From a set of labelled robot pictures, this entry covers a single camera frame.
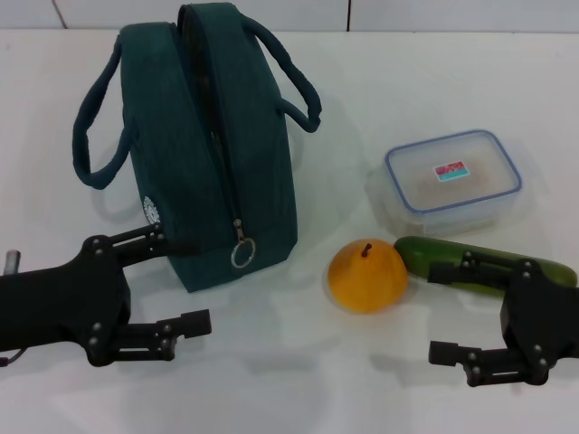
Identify clear plastic food container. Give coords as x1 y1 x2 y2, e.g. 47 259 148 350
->
368 129 524 239

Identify green cucumber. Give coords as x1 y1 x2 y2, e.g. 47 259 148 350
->
393 235 579 299

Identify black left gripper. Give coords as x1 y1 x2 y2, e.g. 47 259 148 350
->
0 223 214 368

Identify dark teal insulated lunch bag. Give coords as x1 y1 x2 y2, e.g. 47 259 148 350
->
71 3 323 295

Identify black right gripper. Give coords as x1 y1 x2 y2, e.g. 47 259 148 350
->
427 251 579 388

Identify orange pear fruit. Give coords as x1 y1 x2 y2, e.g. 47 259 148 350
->
326 239 409 315

